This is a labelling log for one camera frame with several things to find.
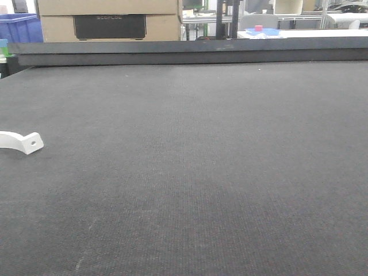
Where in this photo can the white background table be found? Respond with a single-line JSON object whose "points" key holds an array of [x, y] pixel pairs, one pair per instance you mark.
{"points": [[308, 34]]}

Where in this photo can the dark raised table board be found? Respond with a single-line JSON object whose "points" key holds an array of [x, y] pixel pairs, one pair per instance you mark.
{"points": [[191, 52]]}

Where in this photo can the blue plastic bin background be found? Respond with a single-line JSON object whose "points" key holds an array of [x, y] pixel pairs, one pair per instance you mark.
{"points": [[21, 28]]}

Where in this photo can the blue tray on table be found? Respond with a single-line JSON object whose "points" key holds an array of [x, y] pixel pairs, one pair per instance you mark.
{"points": [[264, 31]]}

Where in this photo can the red small cube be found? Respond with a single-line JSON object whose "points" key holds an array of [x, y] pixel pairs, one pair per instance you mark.
{"points": [[258, 28]]}

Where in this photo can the large cardboard box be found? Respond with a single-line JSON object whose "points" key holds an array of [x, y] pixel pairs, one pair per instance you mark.
{"points": [[77, 21]]}

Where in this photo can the white PVC pipe clamp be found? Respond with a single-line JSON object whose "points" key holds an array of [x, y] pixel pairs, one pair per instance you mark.
{"points": [[27, 144]]}

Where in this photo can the grey office chair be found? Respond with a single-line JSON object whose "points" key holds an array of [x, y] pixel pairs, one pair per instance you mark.
{"points": [[265, 20]]}

